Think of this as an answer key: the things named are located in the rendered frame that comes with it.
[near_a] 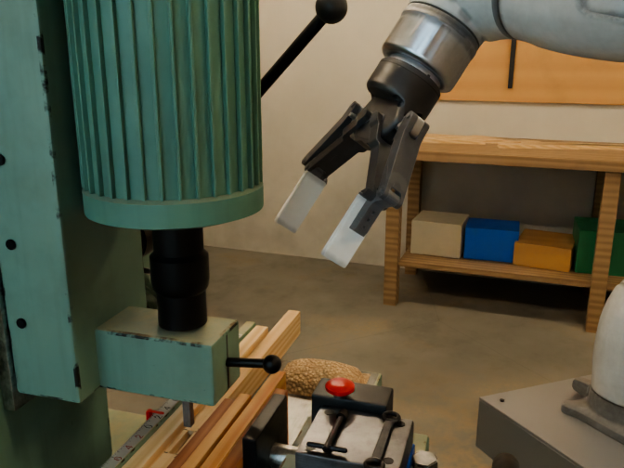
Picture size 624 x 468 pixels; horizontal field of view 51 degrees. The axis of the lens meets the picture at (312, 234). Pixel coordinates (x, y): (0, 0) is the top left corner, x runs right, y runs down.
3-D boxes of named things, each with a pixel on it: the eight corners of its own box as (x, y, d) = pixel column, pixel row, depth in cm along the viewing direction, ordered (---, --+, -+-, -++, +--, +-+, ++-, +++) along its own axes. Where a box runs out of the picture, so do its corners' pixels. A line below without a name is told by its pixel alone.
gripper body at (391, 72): (459, 96, 69) (410, 171, 69) (416, 91, 76) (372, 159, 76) (409, 53, 65) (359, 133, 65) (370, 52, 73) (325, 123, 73)
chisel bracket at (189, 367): (215, 421, 68) (212, 345, 65) (97, 400, 72) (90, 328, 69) (243, 386, 74) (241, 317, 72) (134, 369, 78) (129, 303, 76)
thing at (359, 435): (399, 512, 58) (401, 458, 57) (281, 487, 61) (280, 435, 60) (420, 432, 70) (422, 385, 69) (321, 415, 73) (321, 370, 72)
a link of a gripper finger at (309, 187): (307, 170, 76) (305, 169, 76) (275, 222, 76) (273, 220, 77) (327, 183, 77) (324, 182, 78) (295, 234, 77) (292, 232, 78)
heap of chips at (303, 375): (357, 404, 87) (357, 384, 86) (268, 390, 90) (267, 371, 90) (370, 374, 95) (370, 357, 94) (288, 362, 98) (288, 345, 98)
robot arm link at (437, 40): (445, 54, 77) (418, 97, 77) (391, 5, 73) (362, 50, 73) (494, 55, 69) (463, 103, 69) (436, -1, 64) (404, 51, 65)
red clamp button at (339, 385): (350, 400, 66) (350, 391, 66) (321, 396, 67) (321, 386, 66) (357, 386, 69) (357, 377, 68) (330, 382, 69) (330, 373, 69)
